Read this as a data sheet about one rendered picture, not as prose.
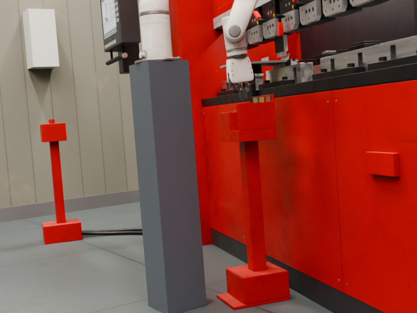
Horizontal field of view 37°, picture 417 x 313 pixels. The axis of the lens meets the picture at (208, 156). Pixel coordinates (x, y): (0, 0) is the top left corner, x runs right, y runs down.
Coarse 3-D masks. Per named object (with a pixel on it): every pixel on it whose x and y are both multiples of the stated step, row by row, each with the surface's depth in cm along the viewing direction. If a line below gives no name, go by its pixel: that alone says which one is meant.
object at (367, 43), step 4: (352, 44) 265; (356, 44) 262; (360, 44) 260; (364, 44) 256; (368, 44) 256; (372, 44) 257; (376, 44) 257; (352, 48) 264; (356, 48) 261; (360, 48) 258; (324, 52) 257; (328, 52) 255; (332, 52) 256; (336, 52) 257; (340, 52) 259
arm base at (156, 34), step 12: (144, 24) 243; (156, 24) 241; (168, 24) 245; (144, 36) 243; (156, 36) 241; (168, 36) 244; (144, 48) 244; (156, 48) 242; (168, 48) 244; (144, 60) 240
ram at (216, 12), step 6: (216, 0) 358; (222, 0) 348; (228, 0) 339; (234, 0) 330; (258, 0) 299; (264, 0) 292; (270, 0) 286; (216, 6) 359; (222, 6) 349; (228, 6) 339; (258, 6) 300; (216, 12) 360; (222, 12) 350; (216, 24) 362
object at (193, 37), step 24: (192, 0) 363; (192, 24) 363; (192, 48) 364; (216, 48) 368; (264, 48) 377; (288, 48) 382; (192, 72) 364; (216, 72) 369; (264, 72) 378; (192, 96) 365; (216, 96) 369
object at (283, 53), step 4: (284, 36) 284; (276, 40) 291; (280, 40) 286; (284, 40) 284; (276, 44) 291; (280, 44) 287; (284, 44) 284; (276, 48) 292; (280, 48) 287; (284, 48) 284; (276, 52) 292; (280, 52) 290; (284, 52) 286; (280, 56) 290
